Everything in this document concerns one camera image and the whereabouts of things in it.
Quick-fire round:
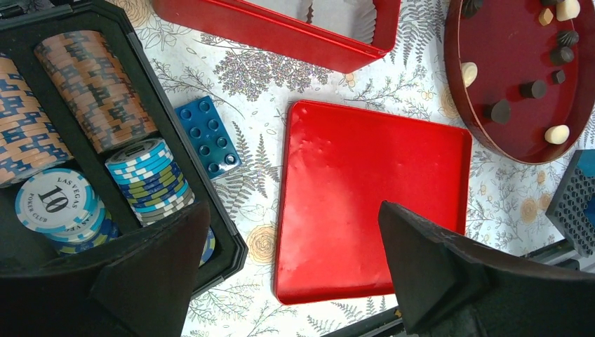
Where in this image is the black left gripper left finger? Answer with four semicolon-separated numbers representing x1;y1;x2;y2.
1;203;210;336

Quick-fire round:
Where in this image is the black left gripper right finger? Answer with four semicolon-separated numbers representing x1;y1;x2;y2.
378;201;594;336

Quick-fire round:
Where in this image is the dark round chocolate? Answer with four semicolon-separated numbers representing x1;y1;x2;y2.
483;99;511;124

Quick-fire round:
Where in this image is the white dome chocolate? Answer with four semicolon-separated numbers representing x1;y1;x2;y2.
544;124;570;145

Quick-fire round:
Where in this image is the dark cylinder chocolate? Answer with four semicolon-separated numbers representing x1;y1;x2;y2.
519;79;547;99

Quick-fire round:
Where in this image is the white oval chocolate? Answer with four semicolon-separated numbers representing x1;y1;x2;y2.
461;62;479;88

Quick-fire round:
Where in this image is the small dark square chocolate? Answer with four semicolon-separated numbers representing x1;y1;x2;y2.
551;70;566;85

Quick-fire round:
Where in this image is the dark ridged chocolate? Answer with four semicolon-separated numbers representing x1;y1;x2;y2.
556;30;580;48

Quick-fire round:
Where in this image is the blue white mixed chip stack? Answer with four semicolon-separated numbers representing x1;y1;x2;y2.
105;138;195;226

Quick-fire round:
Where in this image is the light blue ten chip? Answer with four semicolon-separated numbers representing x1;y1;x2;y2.
15;168;98;234

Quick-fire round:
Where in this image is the grey lego baseplate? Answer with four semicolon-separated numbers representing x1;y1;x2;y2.
546;150;594;257

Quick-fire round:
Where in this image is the red tin lid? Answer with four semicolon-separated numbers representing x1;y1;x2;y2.
273;100;472;305

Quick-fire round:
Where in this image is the dark blue lego brick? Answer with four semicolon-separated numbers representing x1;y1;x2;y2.
175;96;242;179

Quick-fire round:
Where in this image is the orange blue chip stack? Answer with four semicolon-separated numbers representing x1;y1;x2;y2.
1;53;72;188
34;30;157;153

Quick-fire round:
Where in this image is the dark red round tray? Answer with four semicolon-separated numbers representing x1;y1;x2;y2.
443;1;594;165

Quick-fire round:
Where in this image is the red tin box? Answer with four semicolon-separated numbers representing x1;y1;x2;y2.
152;1;401;73

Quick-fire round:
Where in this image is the white paper cup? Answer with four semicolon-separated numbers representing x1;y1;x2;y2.
305;0;377;44

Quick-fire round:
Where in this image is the black poker chip case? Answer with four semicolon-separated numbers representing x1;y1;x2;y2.
1;1;248;298

